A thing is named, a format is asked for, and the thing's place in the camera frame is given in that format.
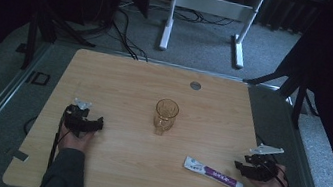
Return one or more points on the black metal stand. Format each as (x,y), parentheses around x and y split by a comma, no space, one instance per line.
(299,94)
(32,35)

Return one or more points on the grey round table grommet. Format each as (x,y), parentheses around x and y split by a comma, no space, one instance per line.
(195,85)

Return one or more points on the white purple toothpaste tube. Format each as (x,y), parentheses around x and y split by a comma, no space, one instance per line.
(214,173)

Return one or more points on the grey tape strip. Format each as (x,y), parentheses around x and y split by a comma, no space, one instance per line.
(19,154)

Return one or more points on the person's left hand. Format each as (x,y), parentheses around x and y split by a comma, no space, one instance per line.
(74,142)

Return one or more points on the white metal desk frame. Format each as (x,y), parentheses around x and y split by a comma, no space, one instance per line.
(212,5)

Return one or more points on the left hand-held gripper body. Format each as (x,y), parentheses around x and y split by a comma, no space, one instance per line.
(75,121)

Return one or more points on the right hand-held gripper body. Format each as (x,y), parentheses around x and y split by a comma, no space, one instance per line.
(264,168)

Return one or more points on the clear glass cup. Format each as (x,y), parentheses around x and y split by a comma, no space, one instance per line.
(166,115)

